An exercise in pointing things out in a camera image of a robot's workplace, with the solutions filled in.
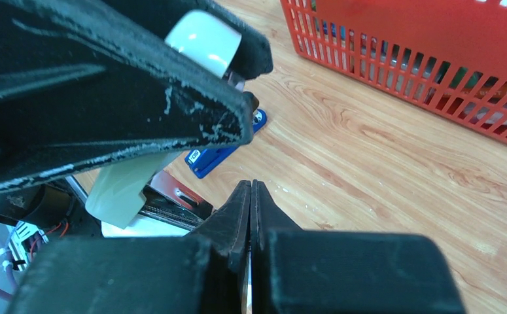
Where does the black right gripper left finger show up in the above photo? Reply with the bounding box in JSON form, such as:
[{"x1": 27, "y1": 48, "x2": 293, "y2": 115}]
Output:
[{"x1": 7, "y1": 181, "x2": 251, "y2": 313}]

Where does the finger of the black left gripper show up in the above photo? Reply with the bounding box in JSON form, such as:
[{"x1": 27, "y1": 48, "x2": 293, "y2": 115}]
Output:
[
  {"x1": 0, "y1": 1, "x2": 253, "y2": 193},
  {"x1": 105, "y1": 0, "x2": 273, "y2": 80}
]

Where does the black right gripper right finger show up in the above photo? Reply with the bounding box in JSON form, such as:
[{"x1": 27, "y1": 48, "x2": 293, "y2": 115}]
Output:
[{"x1": 250, "y1": 180, "x2": 466, "y2": 313}]

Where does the grey and white stapler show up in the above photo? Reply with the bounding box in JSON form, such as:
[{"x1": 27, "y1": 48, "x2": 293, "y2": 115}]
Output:
[{"x1": 85, "y1": 10, "x2": 241, "y2": 229}]

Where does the blue and black stapler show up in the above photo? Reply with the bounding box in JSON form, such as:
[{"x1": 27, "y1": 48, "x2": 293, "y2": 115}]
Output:
[{"x1": 184, "y1": 92, "x2": 268, "y2": 179}]

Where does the red plastic shopping basket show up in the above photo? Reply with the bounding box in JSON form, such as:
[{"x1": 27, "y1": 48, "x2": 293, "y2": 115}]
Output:
[{"x1": 281, "y1": 1, "x2": 507, "y2": 144}]

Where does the white slotted cable duct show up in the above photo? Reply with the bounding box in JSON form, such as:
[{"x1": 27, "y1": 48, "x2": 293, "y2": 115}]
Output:
[{"x1": 0, "y1": 222, "x2": 44, "y2": 272}]

